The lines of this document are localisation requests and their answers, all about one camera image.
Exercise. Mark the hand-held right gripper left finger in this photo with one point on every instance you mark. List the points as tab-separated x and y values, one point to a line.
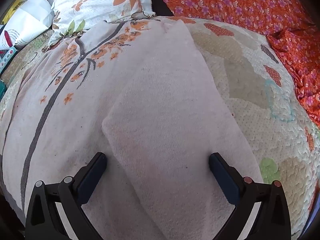
93	170

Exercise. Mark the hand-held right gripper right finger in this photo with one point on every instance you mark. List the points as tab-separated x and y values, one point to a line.
222	172

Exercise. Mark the light pink towel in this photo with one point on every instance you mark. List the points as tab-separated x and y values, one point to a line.
150	105

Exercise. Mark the heart patterned quilted bedspread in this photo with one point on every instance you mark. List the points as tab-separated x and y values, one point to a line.
250	80

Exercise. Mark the teal box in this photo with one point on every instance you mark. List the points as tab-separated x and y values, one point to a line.
2	90

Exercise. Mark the colourful dotted flat box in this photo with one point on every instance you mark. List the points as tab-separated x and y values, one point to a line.
7	57

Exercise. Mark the white paper bag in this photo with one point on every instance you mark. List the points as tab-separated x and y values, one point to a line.
30	17

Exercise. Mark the white floral pillow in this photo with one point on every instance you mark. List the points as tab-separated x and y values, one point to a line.
100	2

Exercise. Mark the orange floral blanket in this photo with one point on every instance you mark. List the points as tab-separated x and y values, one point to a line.
237	0

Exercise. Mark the yellow plastic bag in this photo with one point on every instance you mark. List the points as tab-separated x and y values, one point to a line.
15	7

